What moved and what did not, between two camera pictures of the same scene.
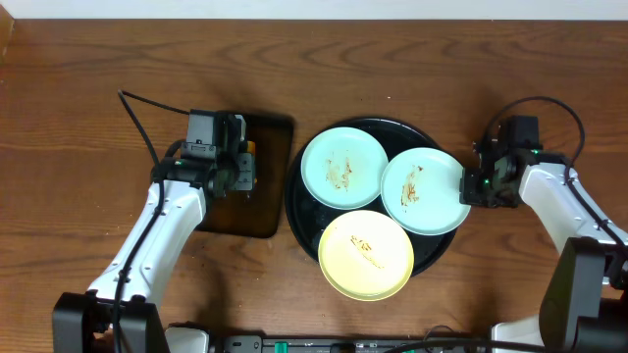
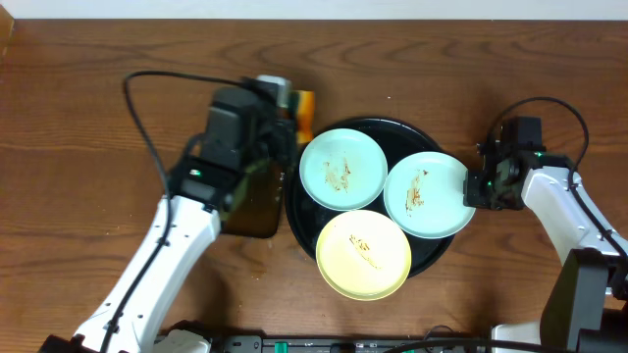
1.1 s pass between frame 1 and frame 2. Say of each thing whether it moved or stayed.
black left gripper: moved
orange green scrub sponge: moved
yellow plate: stayed
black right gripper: stayed
